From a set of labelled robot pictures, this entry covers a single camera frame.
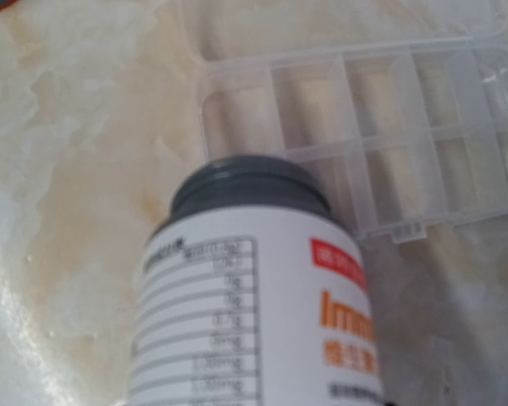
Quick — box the clear plastic pill organizer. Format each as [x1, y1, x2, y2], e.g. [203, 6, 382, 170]
[175, 1, 508, 244]

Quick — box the orange pill bottle grey cap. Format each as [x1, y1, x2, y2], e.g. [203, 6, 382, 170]
[127, 156, 385, 405]

